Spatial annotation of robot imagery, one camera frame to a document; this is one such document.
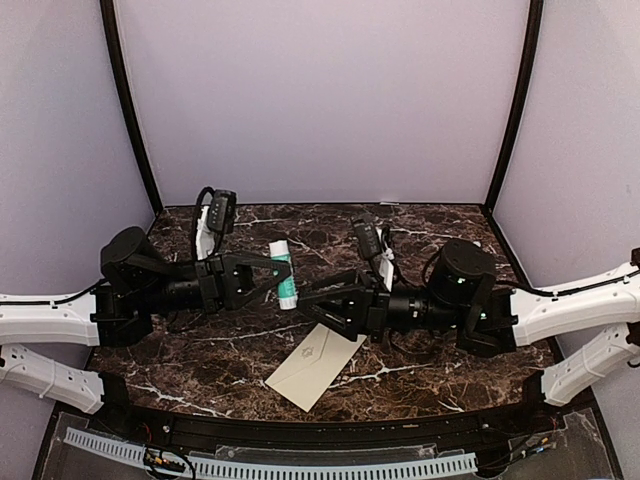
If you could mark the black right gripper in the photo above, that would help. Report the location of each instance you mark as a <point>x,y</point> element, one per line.
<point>350,287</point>

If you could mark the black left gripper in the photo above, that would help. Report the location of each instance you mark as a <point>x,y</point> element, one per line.
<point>209,274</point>

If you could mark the cream paper envelope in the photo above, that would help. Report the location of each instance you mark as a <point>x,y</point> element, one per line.
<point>309,370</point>

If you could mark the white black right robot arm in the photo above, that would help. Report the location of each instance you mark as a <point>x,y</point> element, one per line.
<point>491,317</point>

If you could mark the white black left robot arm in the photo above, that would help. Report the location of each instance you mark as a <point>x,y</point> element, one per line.
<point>117,311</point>

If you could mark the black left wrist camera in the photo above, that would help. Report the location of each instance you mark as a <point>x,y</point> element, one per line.
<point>222,211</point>

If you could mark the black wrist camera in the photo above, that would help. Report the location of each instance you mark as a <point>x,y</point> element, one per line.
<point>369,245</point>
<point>222,211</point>

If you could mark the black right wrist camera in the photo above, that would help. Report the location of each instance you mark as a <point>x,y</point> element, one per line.
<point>369,245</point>

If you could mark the black front table rail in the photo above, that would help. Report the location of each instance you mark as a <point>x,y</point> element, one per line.
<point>191,432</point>

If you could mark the white slotted cable duct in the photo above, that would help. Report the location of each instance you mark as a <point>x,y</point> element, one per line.
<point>247,463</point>

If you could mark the black left corner frame post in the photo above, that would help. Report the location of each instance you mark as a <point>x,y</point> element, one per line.
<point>126,101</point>

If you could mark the black corner frame post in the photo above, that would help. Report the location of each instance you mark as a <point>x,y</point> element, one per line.
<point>126,101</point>
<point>526,66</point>

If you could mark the black right corner frame post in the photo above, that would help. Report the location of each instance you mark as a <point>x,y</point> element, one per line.
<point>526,66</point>

